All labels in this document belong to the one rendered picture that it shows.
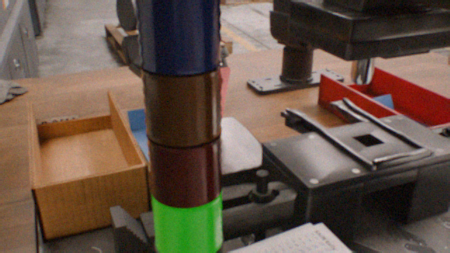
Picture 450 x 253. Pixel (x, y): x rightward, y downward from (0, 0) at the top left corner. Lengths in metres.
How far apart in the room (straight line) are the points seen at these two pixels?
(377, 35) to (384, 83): 0.46
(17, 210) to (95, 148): 0.15
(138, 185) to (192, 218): 0.28
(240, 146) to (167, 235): 0.40
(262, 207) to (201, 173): 0.20
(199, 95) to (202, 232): 0.08
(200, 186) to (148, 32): 0.08
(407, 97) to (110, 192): 0.54
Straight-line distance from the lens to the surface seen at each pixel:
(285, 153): 0.48
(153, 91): 0.20
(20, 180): 0.65
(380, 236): 0.52
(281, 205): 0.42
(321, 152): 0.49
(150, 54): 0.19
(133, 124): 0.68
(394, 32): 0.41
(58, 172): 0.64
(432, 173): 0.53
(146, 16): 0.19
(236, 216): 0.41
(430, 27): 0.44
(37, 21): 5.11
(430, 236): 0.54
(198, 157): 0.21
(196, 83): 0.19
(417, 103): 0.81
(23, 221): 0.57
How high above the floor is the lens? 1.22
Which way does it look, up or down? 26 degrees down
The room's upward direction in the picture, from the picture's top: straight up
